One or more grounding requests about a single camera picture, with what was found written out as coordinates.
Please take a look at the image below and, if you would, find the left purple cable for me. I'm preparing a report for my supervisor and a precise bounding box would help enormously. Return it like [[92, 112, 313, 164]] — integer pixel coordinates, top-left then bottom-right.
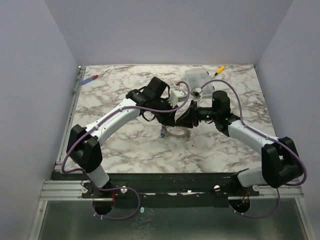
[[61, 81, 190, 221]]

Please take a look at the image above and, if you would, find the clear plastic screw box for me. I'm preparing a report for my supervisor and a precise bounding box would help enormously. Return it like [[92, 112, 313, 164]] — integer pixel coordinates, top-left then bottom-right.
[[184, 68, 215, 99]]

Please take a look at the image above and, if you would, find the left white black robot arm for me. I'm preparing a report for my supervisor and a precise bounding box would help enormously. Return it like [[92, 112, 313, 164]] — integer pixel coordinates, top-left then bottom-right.
[[66, 77, 179, 198]]

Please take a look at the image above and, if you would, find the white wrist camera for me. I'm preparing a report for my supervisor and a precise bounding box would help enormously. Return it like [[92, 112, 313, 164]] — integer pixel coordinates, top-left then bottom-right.
[[168, 89, 187, 107], [191, 87, 203, 101]]

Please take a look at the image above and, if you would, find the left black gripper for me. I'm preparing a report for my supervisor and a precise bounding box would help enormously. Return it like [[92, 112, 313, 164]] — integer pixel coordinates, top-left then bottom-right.
[[151, 97, 179, 127]]

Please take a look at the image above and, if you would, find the aluminium left side rail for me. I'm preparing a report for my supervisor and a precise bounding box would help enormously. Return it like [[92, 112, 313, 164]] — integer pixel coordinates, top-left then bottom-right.
[[53, 66, 86, 172]]

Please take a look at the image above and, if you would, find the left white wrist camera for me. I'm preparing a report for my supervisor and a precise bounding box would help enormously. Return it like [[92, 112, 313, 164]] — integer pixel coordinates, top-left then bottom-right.
[[168, 89, 187, 107]]

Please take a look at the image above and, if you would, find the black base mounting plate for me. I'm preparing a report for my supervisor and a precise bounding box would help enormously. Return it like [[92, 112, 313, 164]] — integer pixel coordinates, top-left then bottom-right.
[[82, 173, 259, 209]]

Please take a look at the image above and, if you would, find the blue keys bunch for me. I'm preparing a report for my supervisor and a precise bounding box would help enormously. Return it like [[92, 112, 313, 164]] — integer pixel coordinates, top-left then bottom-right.
[[160, 129, 167, 138]]

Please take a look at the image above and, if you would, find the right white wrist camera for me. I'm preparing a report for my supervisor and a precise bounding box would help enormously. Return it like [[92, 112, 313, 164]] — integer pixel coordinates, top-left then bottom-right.
[[191, 87, 203, 101]]

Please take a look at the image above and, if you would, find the aluminium rail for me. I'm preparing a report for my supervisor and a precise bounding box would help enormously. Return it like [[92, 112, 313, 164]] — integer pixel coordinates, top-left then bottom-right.
[[53, 66, 86, 172], [39, 178, 87, 201]]

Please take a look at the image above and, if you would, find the blue red handled screwdriver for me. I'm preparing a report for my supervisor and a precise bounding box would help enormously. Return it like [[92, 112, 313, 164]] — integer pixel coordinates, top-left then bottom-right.
[[79, 70, 108, 86]]

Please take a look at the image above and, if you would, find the aluminium front rail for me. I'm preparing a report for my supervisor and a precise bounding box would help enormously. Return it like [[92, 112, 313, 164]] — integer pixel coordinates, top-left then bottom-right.
[[39, 178, 87, 201]]

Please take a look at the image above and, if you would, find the yellow handled screwdriver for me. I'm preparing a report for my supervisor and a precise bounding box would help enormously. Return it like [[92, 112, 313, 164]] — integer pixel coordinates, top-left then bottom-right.
[[208, 66, 225, 79]]

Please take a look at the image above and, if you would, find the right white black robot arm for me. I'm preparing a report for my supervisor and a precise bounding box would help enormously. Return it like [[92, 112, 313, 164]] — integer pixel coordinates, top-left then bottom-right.
[[175, 90, 303, 196]]

